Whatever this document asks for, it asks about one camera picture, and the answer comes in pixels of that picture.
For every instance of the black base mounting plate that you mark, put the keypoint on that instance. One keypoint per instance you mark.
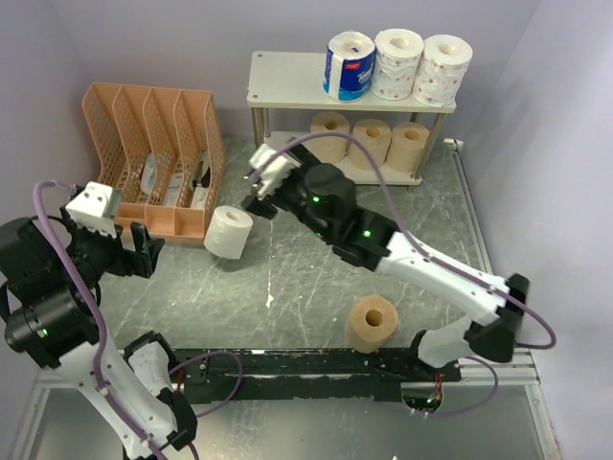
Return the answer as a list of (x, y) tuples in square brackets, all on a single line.
[(279, 375)]

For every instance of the orange plastic file organizer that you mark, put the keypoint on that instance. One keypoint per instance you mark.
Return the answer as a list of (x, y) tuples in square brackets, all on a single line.
[(149, 141)]

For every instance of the white two-tier shelf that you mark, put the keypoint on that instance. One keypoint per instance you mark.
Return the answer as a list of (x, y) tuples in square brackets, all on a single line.
[(287, 80)]

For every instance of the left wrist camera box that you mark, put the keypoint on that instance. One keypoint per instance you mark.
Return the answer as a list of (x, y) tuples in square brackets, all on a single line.
[(95, 207)]

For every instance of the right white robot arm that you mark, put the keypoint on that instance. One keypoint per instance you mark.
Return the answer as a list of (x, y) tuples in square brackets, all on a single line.
[(490, 303)]

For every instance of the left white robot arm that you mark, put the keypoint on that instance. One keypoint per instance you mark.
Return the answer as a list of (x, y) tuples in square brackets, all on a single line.
[(47, 318)]

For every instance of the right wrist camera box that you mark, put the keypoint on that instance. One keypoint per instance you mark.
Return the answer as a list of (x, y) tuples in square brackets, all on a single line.
[(267, 175)]

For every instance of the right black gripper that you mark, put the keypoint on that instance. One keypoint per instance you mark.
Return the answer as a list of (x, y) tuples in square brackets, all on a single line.
[(266, 208)]

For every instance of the white dotted roll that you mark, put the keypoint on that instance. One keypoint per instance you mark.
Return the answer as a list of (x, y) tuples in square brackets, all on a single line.
[(443, 64), (398, 54)]

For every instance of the brown roll sideways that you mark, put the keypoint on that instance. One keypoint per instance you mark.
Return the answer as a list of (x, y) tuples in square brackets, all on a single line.
[(329, 149)]

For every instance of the brown roll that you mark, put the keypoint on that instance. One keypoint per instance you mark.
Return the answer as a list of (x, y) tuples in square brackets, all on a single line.
[(407, 146), (370, 324), (376, 136)]

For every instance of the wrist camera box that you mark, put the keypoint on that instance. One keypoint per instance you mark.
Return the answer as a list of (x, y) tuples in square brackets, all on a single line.
[(95, 207), (267, 175)]

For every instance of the black tool in organizer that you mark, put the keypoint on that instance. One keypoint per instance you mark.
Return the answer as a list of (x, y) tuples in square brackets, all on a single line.
[(201, 176)]

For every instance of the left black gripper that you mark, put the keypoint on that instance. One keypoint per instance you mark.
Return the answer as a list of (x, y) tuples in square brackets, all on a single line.
[(124, 260)]

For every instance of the aluminium rail front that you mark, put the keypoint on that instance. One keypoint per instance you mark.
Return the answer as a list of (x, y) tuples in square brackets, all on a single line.
[(520, 368)]

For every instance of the blue paper roll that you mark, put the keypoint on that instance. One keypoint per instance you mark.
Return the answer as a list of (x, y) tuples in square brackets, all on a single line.
[(350, 62)]

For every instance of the plain white paper roll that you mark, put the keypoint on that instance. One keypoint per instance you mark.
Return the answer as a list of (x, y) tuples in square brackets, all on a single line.
[(228, 232)]

